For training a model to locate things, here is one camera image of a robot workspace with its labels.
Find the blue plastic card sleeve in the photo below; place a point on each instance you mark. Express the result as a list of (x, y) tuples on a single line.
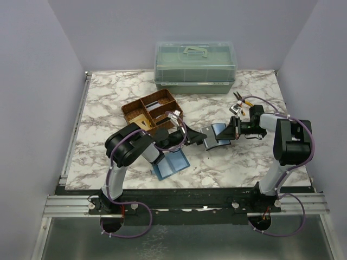
[(172, 163)]

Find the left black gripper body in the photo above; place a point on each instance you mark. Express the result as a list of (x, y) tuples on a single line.
[(175, 138)]

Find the green clear-lid storage box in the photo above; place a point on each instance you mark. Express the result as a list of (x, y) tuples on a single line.
[(195, 67)]

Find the gold cards in tray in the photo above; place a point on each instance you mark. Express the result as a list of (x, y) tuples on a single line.
[(142, 121)]

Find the dark credit card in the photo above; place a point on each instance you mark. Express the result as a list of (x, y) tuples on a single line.
[(166, 119)]

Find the brown wicker divided tray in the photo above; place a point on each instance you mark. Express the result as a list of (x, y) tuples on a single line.
[(137, 107)]

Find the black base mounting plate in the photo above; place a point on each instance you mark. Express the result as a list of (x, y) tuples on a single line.
[(192, 206)]

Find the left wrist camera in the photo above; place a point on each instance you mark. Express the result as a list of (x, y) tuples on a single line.
[(175, 118)]

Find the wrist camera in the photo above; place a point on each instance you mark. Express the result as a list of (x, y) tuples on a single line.
[(236, 109), (175, 118)]

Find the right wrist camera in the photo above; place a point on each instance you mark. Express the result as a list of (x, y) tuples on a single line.
[(236, 109)]

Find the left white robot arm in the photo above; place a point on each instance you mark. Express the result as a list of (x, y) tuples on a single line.
[(123, 148)]

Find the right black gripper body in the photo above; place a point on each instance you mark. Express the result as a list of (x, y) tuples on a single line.
[(245, 128)]

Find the yellow handled pliers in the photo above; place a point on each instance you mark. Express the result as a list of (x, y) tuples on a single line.
[(240, 98)]

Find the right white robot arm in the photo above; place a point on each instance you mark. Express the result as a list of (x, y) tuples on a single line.
[(293, 145)]

